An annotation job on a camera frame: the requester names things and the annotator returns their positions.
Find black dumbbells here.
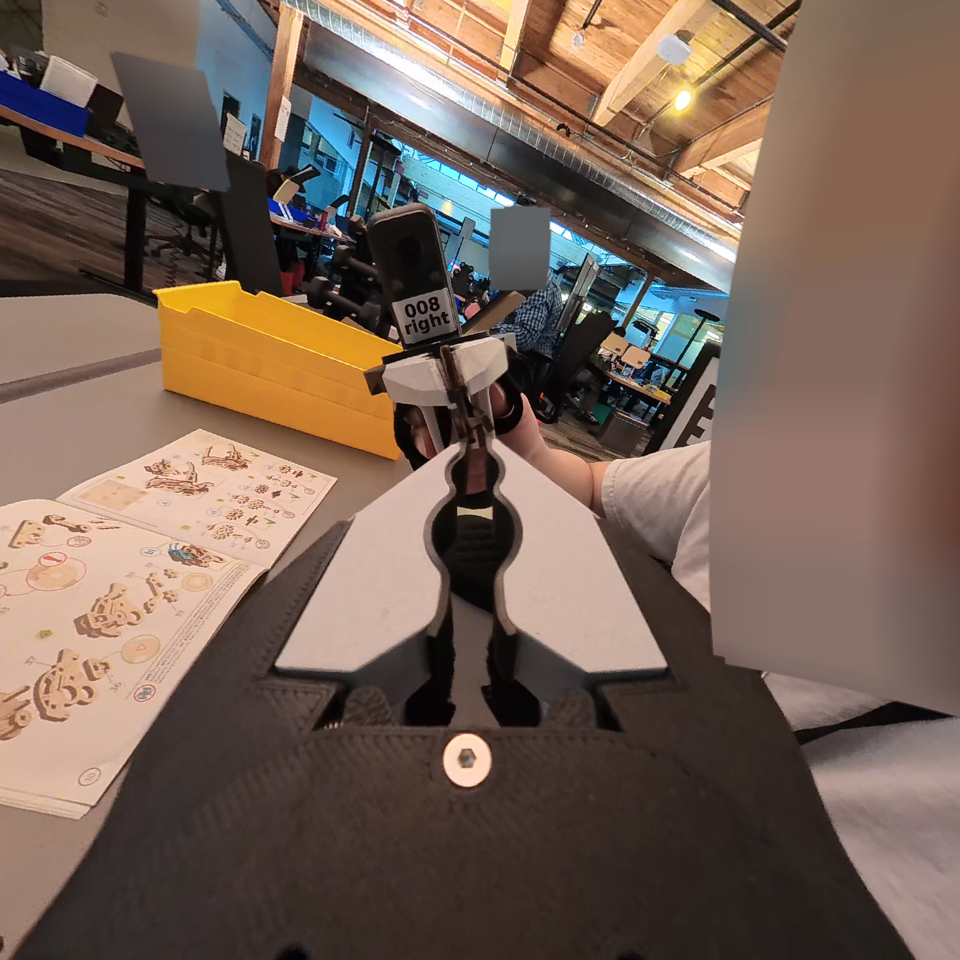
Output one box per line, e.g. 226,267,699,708
306,244,395,331

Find blue storage bin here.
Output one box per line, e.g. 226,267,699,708
0,70,93,138

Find yellow plastic bin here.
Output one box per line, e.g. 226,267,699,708
153,280,408,461

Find black office chair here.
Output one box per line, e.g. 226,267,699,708
534,309,618,426

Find grey floor bin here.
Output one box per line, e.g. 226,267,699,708
598,407,652,457

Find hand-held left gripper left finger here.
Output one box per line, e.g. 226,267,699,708
274,441,468,676

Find model instruction booklet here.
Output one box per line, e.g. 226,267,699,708
0,428,338,820

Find wooden support pillar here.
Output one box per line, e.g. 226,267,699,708
258,6,307,165

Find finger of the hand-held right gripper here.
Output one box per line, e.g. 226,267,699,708
381,349,453,412
453,336,519,402

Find black partition board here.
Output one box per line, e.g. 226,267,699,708
222,159,285,299

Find black floor lamp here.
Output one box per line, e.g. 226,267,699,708
691,306,727,365

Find wooden desk with black legs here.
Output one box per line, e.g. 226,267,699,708
0,101,151,295

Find white storage box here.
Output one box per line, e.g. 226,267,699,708
39,54,100,105

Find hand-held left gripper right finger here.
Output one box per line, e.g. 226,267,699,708
489,438,670,674

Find black and white sign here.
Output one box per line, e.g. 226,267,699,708
657,352,723,453

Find dark wooden model part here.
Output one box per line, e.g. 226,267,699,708
439,346,492,456

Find person's white shirt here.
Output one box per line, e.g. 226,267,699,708
761,669,960,960

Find person's right hand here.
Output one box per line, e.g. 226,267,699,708
408,390,606,520

